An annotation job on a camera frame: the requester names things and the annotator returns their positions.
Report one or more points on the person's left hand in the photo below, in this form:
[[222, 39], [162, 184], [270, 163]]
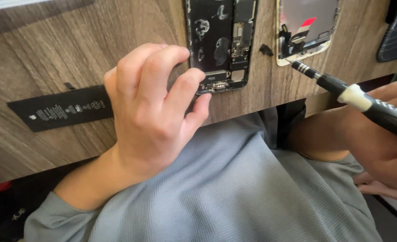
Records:
[[141, 134]]

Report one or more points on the person's right hand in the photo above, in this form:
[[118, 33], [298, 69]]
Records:
[[383, 151]]

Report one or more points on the black and white screwdriver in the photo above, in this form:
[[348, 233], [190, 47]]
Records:
[[370, 104]]

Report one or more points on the black phone housing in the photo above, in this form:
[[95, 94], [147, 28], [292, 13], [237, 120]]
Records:
[[211, 40]]

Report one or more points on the phone screen assembly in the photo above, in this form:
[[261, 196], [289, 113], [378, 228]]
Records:
[[306, 30]]

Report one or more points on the small black phone part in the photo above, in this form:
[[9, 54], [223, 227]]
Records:
[[266, 50]]

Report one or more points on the grey long-sleeve shirt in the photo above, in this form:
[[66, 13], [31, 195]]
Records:
[[225, 188]]

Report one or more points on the black phone battery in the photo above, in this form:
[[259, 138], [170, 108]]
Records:
[[60, 109]]

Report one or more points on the black bag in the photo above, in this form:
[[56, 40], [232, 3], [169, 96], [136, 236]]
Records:
[[6, 211]]

